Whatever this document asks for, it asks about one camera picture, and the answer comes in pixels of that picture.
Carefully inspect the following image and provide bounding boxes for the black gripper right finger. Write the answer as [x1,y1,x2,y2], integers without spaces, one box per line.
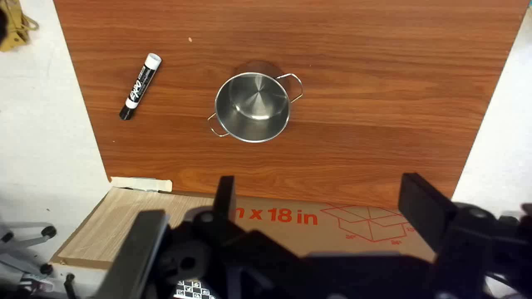
[397,171,459,254]

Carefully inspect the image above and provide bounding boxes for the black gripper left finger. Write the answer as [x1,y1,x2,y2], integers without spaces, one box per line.
[211,175,238,246]

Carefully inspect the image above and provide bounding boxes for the black marker with white cap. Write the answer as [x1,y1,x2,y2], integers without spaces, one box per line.
[118,52,163,122]

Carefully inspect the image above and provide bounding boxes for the small stainless steel pot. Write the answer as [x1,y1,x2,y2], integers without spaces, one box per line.
[206,58,306,146]

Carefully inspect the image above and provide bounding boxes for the cardboard panel with red print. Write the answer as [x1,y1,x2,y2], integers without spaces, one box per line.
[171,190,439,263]

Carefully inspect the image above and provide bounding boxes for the light wooden board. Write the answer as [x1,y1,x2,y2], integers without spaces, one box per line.
[51,186,214,271]

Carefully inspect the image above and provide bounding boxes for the grey metal stand legs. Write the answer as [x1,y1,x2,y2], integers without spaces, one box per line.
[0,221,60,296]

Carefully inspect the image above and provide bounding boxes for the yellow strap item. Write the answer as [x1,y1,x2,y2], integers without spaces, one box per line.
[0,0,40,53]

